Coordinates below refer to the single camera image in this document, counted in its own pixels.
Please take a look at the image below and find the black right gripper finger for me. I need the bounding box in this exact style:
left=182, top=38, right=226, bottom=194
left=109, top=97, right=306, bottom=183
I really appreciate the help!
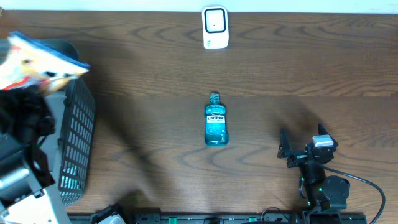
left=279, top=128, right=290, bottom=152
left=318, top=123, right=335, bottom=145

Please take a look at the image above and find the wet wipes pack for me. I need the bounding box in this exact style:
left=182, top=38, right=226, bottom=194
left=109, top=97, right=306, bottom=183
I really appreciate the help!
left=1, top=31, right=90, bottom=96

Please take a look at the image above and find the teal mouthwash bottle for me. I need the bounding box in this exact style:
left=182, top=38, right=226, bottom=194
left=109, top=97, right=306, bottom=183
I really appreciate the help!
left=204, top=92, right=229, bottom=146

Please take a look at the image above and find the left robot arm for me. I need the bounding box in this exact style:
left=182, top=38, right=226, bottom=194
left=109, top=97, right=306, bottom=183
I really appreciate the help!
left=1, top=86, right=70, bottom=224

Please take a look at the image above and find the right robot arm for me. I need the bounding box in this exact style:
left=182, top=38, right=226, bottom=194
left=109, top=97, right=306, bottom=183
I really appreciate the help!
left=277, top=124, right=350, bottom=223

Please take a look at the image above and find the white barcode scanner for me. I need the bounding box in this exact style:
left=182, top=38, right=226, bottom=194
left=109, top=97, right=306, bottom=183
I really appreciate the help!
left=201, top=6, right=229, bottom=49

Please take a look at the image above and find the grey plastic basket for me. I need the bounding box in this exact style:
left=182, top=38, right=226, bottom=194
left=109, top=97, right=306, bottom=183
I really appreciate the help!
left=1, top=39, right=95, bottom=206

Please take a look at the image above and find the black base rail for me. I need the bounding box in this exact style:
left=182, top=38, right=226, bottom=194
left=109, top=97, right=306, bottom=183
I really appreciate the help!
left=68, top=212, right=368, bottom=224

